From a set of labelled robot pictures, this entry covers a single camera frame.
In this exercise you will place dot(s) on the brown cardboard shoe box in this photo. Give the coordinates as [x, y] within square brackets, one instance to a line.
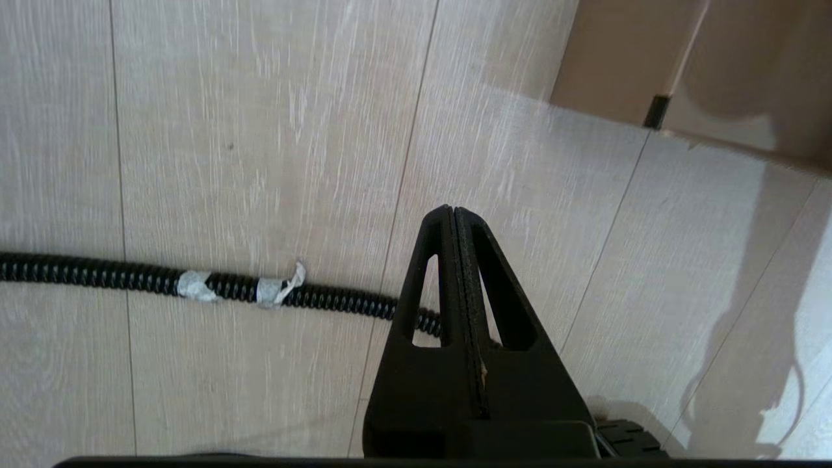
[728, 58]

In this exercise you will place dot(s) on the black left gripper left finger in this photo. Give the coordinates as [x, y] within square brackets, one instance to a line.
[396, 390]

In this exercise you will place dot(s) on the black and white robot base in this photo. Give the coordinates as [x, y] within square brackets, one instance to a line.
[630, 439]

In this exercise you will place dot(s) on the white tape piece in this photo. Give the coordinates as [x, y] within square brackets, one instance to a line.
[276, 292]
[196, 286]

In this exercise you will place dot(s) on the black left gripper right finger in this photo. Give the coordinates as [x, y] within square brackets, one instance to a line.
[539, 396]

